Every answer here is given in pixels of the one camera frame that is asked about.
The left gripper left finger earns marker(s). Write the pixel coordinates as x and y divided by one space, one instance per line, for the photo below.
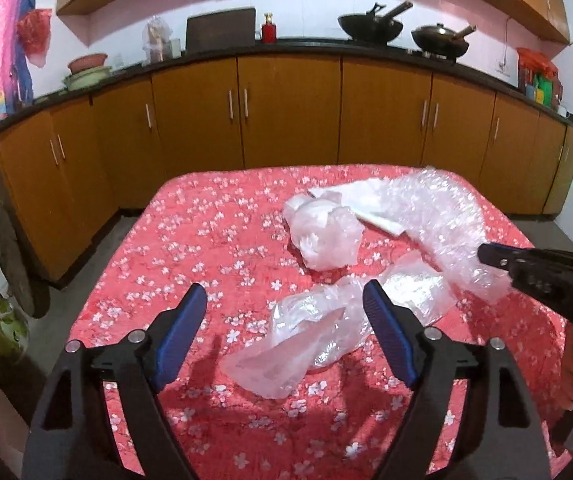
71 435

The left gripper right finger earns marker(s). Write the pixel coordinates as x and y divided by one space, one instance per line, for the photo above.
499 435

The clear bubble wrap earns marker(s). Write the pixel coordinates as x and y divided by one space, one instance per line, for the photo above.
444 217

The clear plastic bag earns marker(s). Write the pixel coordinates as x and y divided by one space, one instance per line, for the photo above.
312 330

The white plastic bag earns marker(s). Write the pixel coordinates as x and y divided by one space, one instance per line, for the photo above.
366 199

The brown lower kitchen cabinets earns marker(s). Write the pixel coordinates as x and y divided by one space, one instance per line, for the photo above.
70 164

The orange bag with groceries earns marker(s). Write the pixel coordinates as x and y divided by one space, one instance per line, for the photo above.
538 78

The small crumpled clear bag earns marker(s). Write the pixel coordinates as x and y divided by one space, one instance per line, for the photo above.
325 232

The red floral tablecloth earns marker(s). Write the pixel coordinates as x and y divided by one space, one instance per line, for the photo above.
225 231

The black lidded wok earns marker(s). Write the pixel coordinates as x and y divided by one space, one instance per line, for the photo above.
442 41

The stacked bowls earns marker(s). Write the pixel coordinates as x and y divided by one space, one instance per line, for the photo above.
87 71

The red bottle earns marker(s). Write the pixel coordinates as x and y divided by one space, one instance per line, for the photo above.
268 31

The red hanging bag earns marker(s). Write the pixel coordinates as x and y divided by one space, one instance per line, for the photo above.
34 33

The clear jar in bag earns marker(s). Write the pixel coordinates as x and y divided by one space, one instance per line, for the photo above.
157 44

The dark cutting board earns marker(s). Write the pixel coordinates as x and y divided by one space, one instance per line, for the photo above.
222 30

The black wok with handle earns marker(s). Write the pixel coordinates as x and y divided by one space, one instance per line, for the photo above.
372 28

